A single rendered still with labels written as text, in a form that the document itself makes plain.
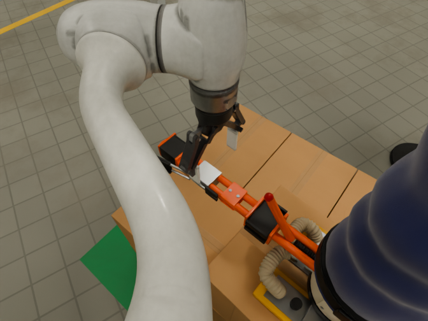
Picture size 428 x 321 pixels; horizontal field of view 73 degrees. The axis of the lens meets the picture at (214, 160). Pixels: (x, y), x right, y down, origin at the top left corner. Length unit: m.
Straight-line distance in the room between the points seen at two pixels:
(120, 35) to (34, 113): 2.57
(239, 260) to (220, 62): 0.61
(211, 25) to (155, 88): 2.43
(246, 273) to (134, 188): 0.65
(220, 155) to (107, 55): 1.20
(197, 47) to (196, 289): 0.32
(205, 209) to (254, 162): 0.38
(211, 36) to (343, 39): 3.31
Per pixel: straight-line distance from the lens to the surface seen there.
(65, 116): 2.83
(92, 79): 0.41
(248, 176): 1.51
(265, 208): 0.80
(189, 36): 0.44
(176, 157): 0.88
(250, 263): 0.91
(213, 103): 0.51
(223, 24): 0.43
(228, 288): 0.89
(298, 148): 1.67
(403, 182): 0.43
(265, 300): 0.86
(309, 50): 3.41
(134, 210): 0.29
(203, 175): 0.84
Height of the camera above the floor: 1.81
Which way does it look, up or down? 55 degrees down
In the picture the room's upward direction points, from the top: straight up
